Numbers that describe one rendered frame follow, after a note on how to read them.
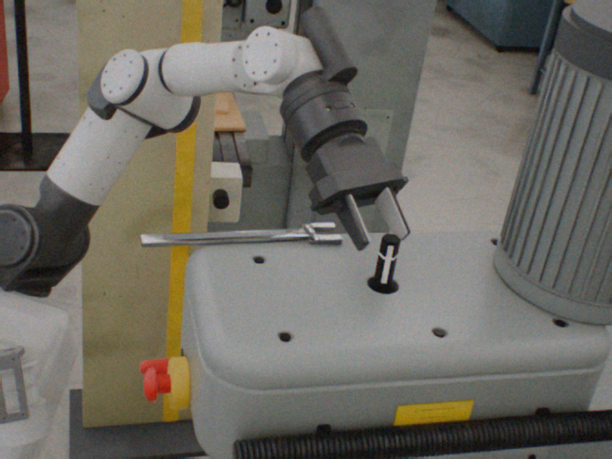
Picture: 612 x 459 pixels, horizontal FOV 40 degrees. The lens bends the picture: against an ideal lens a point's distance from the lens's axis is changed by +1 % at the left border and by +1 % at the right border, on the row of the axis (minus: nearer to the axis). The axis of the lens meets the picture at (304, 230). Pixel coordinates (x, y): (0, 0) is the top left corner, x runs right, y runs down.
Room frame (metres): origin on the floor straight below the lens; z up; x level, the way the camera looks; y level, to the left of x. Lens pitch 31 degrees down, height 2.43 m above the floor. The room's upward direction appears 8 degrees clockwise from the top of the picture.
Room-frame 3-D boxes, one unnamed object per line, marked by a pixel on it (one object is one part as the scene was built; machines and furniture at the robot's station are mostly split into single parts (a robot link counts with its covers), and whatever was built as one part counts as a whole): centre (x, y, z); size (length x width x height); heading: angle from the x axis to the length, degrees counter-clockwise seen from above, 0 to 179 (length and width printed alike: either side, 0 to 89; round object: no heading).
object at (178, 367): (0.75, 0.12, 1.76); 0.06 x 0.02 x 0.06; 18
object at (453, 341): (0.82, -0.11, 1.81); 0.47 x 0.26 x 0.16; 108
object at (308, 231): (0.87, 0.07, 1.89); 0.24 x 0.04 x 0.01; 110
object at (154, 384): (0.74, 0.14, 1.76); 0.04 x 0.03 x 0.04; 18
